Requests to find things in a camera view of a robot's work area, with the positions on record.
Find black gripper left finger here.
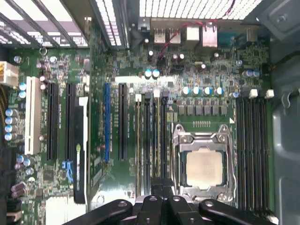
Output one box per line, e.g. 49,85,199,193
63,177,164,225

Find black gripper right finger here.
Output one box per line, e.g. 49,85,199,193
164,177,277,225

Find green RAM stick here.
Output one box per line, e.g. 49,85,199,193
153,97,161,179
135,99,142,195

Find RAM slot white latches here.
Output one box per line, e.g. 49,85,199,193
151,90,162,179
244,89,259,214
260,89,278,225

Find silver CPU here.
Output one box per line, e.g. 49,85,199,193
186,147,224,188

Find metal socket cover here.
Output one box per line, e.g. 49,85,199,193
179,132,230,195

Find CPU socket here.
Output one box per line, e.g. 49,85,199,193
172,123,237,203

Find black graphics card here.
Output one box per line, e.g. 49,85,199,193
73,96,90,205

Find blue slot retention clip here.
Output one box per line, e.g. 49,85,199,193
62,160,74,185

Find silver finned heatsink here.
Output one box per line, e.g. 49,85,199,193
45,196,76,225

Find black expansion slot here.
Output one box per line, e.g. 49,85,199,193
118,82,128,161
46,82,60,161
65,82,76,163

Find open black PC case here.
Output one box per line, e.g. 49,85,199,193
0,0,300,225

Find green motherboard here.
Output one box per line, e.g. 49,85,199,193
0,23,275,225

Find white expansion slot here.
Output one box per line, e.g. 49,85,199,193
24,76,42,156

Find metal USB port block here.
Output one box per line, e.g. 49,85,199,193
166,27,182,45
153,27,166,45

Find metal ethernet port block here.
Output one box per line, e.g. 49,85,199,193
202,22,218,48
185,24,201,46

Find white power connector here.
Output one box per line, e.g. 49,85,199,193
0,60,20,88

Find metal wire locking lever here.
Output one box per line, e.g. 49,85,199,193
227,135,237,200

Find thin red wire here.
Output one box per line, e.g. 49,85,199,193
160,20,219,58

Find yellow black power wires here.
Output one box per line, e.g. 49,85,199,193
0,84,7,123

